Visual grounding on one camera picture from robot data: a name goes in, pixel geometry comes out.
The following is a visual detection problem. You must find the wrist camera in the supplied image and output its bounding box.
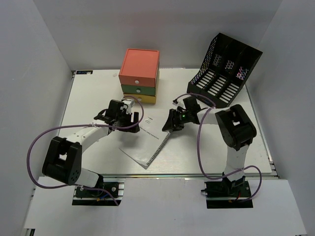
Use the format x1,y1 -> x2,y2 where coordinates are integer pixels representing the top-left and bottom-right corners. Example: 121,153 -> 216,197
121,98 -> 135,115
172,99 -> 186,113

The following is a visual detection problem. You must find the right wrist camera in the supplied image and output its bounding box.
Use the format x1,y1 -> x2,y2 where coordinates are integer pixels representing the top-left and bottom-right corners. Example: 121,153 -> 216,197
172,99 -> 186,113

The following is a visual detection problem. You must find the yellow bottom drawer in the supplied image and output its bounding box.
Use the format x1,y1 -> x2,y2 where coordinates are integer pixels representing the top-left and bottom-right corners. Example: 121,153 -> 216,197
124,93 -> 157,104

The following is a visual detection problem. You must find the orange top drawer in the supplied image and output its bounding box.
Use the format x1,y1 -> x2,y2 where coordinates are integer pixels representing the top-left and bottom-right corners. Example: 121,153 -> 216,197
119,48 -> 159,88

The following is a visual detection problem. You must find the black file organizer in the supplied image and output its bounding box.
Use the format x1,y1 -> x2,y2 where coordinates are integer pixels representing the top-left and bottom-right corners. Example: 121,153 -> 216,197
187,33 -> 262,108

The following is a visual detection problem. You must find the black label sticker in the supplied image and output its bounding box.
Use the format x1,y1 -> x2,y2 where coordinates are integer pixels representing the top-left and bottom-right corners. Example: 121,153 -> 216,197
76,70 -> 93,75

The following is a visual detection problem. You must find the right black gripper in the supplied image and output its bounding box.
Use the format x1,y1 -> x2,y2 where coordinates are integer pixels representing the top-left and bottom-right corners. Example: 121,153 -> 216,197
163,108 -> 192,132

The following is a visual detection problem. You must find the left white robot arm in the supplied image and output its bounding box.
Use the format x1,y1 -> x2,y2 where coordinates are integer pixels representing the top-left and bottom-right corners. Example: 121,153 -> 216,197
42,97 -> 140,196

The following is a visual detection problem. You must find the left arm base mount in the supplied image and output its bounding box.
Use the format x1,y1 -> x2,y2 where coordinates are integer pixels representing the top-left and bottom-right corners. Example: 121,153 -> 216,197
72,178 -> 125,207

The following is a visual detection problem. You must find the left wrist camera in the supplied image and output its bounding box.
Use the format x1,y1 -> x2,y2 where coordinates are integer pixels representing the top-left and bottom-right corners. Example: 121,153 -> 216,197
121,98 -> 135,115

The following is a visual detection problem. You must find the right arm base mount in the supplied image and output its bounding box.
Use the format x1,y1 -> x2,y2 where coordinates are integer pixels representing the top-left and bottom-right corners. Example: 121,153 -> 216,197
201,177 -> 253,209

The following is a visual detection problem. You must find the green drawer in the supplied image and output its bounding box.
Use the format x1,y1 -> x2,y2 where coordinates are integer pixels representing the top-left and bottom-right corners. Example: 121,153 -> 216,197
121,85 -> 156,96

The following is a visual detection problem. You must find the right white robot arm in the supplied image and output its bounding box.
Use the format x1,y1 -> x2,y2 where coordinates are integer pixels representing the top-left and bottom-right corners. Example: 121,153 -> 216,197
162,96 -> 257,196

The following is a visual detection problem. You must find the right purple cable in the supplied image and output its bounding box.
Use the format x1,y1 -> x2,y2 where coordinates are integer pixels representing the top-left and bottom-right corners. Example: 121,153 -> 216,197
172,92 -> 263,202

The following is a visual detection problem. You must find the white safety instructions booklet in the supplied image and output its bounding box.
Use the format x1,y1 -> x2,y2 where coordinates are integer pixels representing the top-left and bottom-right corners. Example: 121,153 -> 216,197
119,116 -> 170,169

